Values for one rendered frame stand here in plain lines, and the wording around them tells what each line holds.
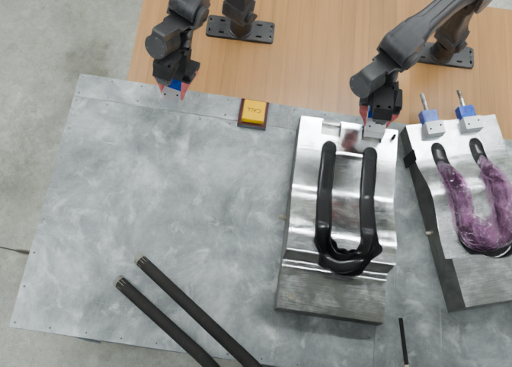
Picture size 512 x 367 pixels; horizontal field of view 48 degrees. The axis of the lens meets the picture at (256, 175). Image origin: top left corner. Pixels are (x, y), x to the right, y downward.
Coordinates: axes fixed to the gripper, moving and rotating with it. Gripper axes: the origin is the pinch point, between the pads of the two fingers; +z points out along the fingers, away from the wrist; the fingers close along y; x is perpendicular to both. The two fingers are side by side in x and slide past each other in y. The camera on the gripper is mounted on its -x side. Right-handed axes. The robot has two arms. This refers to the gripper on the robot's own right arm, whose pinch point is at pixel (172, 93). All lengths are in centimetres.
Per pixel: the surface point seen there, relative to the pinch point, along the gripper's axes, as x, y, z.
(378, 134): 8, 53, -3
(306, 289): -26, 47, 24
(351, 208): -8, 52, 10
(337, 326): -28, 58, 31
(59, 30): 93, -84, 57
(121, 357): -12, -2, 113
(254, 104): 13.5, 19.1, 5.1
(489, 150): 20, 84, 0
